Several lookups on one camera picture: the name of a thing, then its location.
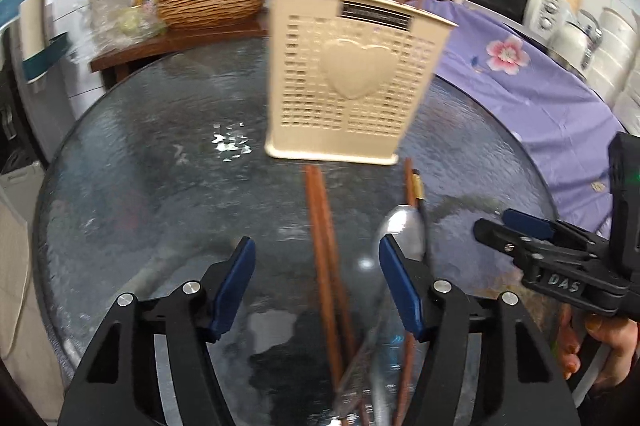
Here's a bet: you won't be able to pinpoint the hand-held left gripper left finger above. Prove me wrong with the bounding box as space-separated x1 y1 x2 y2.
59 236 257 426

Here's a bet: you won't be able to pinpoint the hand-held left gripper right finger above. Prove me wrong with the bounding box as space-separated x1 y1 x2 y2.
378 233 582 426

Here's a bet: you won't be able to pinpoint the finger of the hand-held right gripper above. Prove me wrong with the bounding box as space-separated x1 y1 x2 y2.
472 217 640 319
501 207 612 255

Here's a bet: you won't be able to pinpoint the cream perforated utensil holder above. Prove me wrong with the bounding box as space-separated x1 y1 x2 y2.
264 0 460 166

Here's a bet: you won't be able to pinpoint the person's right hand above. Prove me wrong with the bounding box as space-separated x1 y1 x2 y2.
556 306 640 394

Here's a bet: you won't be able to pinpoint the purple floral cloth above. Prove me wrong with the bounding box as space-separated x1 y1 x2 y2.
405 0 631 247

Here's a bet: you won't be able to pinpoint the stack of white containers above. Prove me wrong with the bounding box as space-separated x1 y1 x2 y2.
585 6 640 132

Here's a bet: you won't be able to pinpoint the white thermos jug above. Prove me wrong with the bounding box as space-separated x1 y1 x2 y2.
550 9 601 72

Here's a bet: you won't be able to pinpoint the beige cloth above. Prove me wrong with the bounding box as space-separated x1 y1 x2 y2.
0 186 66 407

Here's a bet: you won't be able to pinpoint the wooden counter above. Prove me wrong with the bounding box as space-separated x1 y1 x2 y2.
90 14 273 87

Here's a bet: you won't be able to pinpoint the wicker wash basin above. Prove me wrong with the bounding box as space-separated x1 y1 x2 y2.
156 0 271 31

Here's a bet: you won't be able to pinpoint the clear plastic bags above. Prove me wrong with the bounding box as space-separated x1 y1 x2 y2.
75 0 168 50

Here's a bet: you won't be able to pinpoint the paper cup dispenser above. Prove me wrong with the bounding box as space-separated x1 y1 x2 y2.
20 0 71 84

